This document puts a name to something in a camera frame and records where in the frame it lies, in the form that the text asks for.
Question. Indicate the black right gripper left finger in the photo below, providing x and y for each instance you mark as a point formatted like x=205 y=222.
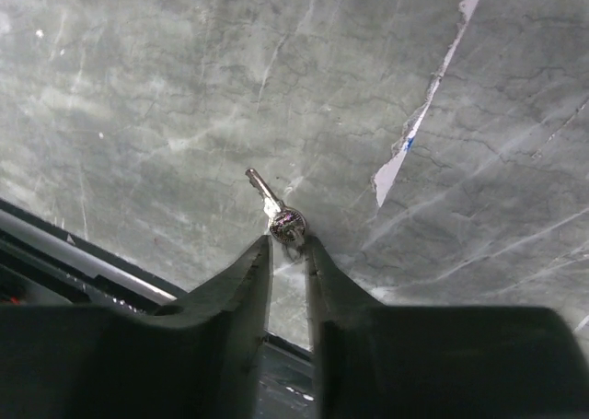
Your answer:
x=66 y=356

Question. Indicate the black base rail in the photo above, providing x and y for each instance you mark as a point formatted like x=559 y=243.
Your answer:
x=284 y=388

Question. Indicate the small silver key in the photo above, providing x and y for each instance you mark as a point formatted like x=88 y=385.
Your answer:
x=285 y=223

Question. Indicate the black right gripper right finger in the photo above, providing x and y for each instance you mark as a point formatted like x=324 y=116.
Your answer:
x=374 y=360

